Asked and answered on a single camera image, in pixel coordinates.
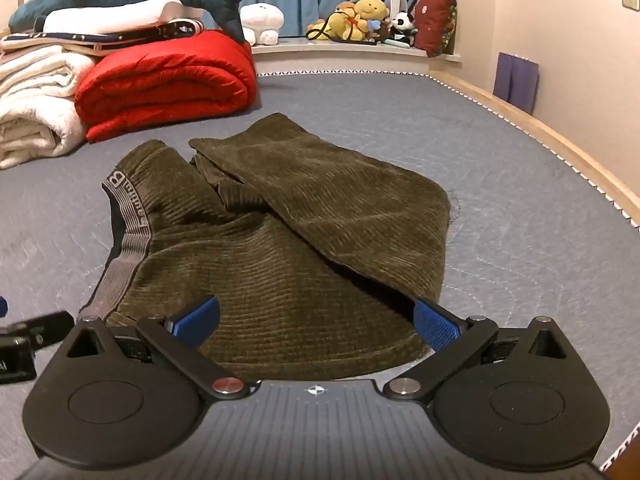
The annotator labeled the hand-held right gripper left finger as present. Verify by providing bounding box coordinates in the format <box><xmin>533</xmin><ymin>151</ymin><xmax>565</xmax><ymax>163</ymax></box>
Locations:
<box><xmin>60</xmin><ymin>296</ymin><xmax>251</xmax><ymax>403</ymax></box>

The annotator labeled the white window sill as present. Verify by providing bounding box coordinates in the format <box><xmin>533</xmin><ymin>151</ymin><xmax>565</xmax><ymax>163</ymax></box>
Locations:
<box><xmin>250</xmin><ymin>35</ymin><xmax>463</xmax><ymax>77</ymax></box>

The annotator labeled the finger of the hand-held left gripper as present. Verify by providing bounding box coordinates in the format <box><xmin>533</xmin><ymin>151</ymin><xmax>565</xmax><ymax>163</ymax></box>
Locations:
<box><xmin>0</xmin><ymin>311</ymin><xmax>76</xmax><ymax>348</ymax></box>

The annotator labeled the white mushroom plush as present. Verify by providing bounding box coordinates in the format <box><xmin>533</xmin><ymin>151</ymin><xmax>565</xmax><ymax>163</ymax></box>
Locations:
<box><xmin>239</xmin><ymin>2</ymin><xmax>286</xmax><ymax>47</ymax></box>

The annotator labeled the brown towel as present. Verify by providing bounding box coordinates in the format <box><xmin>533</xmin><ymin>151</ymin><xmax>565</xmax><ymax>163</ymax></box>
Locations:
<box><xmin>77</xmin><ymin>112</ymin><xmax>453</xmax><ymax>381</ymax></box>

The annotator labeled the purple box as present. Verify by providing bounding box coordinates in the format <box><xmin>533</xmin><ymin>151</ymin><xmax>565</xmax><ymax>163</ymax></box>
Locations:
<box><xmin>492</xmin><ymin>51</ymin><xmax>541</xmax><ymax>116</ymax></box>

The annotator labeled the red cushion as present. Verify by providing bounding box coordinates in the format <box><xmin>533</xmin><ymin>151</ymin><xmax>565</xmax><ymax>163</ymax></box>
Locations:
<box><xmin>412</xmin><ymin>0</ymin><xmax>458</xmax><ymax>58</ymax></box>

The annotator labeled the wooden bed frame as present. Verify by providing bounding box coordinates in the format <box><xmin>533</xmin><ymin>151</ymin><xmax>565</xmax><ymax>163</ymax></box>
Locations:
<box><xmin>430</xmin><ymin>69</ymin><xmax>640</xmax><ymax>233</ymax></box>

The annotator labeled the red folded quilt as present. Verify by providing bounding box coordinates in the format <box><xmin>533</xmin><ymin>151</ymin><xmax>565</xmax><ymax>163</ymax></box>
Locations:
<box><xmin>74</xmin><ymin>29</ymin><xmax>258</xmax><ymax>143</ymax></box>

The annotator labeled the white folded fleece blanket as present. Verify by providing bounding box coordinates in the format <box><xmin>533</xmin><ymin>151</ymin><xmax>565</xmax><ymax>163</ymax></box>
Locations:
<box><xmin>0</xmin><ymin>45</ymin><xmax>96</xmax><ymax>170</ymax></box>

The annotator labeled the yellow plush doll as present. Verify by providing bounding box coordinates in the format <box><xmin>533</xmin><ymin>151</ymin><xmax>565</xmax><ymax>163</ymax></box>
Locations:
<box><xmin>306</xmin><ymin>4</ymin><xmax>368</xmax><ymax>42</ymax></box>

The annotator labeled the navy patterned folded cloth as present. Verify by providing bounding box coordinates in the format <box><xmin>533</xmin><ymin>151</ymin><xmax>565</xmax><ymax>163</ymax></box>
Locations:
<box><xmin>0</xmin><ymin>19</ymin><xmax>206</xmax><ymax>56</ymax></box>

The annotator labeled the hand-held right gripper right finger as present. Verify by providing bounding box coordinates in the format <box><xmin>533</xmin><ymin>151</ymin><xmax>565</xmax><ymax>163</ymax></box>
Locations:
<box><xmin>382</xmin><ymin>299</ymin><xmax>576</xmax><ymax>402</ymax></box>

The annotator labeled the white pillow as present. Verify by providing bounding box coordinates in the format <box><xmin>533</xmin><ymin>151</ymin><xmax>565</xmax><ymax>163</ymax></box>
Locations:
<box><xmin>42</xmin><ymin>0</ymin><xmax>206</xmax><ymax>36</ymax></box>

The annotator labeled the yellow round-headed plush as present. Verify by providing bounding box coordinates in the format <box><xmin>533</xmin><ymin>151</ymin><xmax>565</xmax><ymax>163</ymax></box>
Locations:
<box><xmin>355</xmin><ymin>0</ymin><xmax>392</xmax><ymax>25</ymax></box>

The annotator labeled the panda plush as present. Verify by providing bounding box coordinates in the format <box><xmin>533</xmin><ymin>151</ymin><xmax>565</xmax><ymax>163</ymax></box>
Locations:
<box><xmin>389</xmin><ymin>12</ymin><xmax>420</xmax><ymax>47</ymax></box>

